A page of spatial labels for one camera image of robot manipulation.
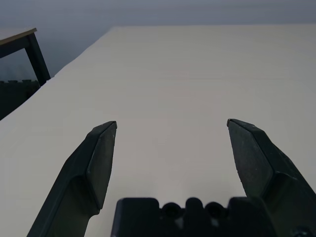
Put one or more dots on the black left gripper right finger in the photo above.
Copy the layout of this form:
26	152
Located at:
266	163

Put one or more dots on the black foam floor mat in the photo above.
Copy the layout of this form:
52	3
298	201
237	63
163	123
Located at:
12	98

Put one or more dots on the wooden side table black legs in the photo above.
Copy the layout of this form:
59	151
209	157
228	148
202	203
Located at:
37	61

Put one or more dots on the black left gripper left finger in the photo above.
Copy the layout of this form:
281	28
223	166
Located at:
76	172

